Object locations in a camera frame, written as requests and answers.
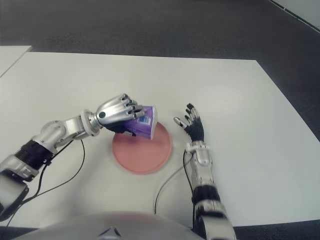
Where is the purple tissue paper pack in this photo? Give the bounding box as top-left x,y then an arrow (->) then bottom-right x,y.
123,104 -> 159,140

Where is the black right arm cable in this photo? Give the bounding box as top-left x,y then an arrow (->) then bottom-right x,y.
153,149 -> 199,226

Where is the grey robot torso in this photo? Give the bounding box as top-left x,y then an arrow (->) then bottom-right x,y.
14,211 -> 201,240

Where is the white panel with dark edge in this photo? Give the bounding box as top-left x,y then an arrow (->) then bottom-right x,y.
268,0 -> 320,33

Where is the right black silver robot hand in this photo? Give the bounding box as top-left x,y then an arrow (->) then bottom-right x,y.
173,102 -> 206,143

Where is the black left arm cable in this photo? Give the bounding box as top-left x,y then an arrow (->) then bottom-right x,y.
0,138 -> 86,227

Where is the pink round plate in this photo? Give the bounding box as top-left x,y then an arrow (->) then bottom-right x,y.
111,122 -> 173,175

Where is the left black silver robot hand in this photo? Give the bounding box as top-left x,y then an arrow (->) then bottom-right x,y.
96,93 -> 146,138

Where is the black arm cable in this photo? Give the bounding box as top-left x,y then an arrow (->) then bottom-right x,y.
153,149 -> 199,226
0,138 -> 86,227

